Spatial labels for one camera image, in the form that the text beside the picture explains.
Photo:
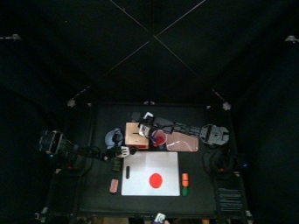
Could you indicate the white printed label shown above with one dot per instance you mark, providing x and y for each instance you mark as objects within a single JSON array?
[{"x": 230, "y": 199}]

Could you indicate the red round cup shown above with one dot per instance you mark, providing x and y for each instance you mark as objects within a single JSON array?
[{"x": 160, "y": 141}]

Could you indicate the green toy piece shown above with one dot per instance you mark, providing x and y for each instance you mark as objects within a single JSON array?
[{"x": 185, "y": 191}]

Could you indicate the pink transparent tray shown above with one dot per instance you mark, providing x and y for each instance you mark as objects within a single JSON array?
[{"x": 184, "y": 143}]

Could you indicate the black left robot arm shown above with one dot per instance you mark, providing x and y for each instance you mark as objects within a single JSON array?
[{"x": 58, "y": 143}]

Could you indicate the red dough disc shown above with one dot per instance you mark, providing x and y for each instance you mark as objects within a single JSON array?
[{"x": 157, "y": 180}]

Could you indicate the orange toy piece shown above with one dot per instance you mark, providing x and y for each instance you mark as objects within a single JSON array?
[{"x": 185, "y": 179}]

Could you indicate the metal frame bracket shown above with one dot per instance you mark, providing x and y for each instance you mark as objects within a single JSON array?
[
  {"x": 292, "y": 38},
  {"x": 226, "y": 106},
  {"x": 15, "y": 37},
  {"x": 72, "y": 102}
]

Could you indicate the pink rectangular block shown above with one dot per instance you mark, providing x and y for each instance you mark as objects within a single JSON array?
[{"x": 114, "y": 186}]

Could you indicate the white cutting board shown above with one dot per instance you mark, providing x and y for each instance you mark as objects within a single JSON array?
[{"x": 164, "y": 163}]

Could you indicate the wooden drawer box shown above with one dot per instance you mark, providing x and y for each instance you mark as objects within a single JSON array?
[{"x": 133, "y": 140}]

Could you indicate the blue plastic bowl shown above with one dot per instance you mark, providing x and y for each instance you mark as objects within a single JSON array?
[{"x": 110, "y": 137}]

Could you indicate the white small card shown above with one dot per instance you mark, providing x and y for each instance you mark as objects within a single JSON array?
[{"x": 161, "y": 217}]

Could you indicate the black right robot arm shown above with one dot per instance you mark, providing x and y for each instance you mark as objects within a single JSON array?
[{"x": 184, "y": 128}]

